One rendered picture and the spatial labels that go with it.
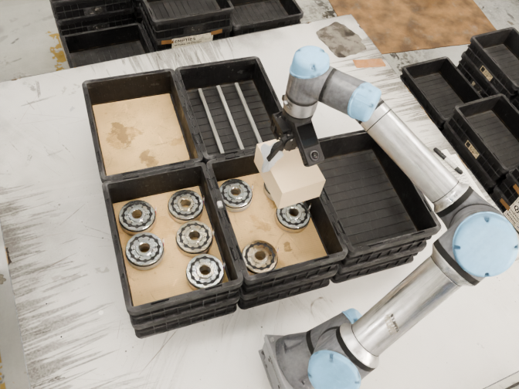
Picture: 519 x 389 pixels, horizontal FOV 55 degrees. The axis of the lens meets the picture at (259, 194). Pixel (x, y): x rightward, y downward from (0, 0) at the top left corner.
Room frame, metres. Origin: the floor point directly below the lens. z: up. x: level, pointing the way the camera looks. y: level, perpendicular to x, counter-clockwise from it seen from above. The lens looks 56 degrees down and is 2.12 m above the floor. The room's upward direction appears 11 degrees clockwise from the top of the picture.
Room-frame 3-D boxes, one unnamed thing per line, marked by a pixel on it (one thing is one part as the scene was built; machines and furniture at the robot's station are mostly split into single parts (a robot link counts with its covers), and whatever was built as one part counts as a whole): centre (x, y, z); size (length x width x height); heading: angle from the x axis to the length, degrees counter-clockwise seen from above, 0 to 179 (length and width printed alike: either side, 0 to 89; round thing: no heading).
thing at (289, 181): (0.78, -0.06, 1.08); 0.16 x 0.12 x 0.07; 32
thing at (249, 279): (0.76, -0.05, 0.92); 0.40 x 0.30 x 0.02; 28
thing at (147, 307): (0.62, 0.22, 0.92); 0.40 x 0.30 x 0.02; 28
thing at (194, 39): (1.92, 0.47, 0.41); 0.31 x 0.02 x 0.16; 122
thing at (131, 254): (0.59, 0.28, 0.86); 0.10 x 0.10 x 0.01
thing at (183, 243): (0.65, 0.16, 0.86); 0.10 x 0.10 x 0.01
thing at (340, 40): (1.83, -0.22, 0.71); 0.22 x 0.19 x 0.01; 32
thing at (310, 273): (0.76, -0.05, 0.87); 0.40 x 0.30 x 0.11; 28
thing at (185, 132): (0.98, 0.40, 0.87); 0.40 x 0.30 x 0.11; 28
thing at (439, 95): (2.04, -0.84, 0.26); 0.40 x 0.30 x 0.23; 32
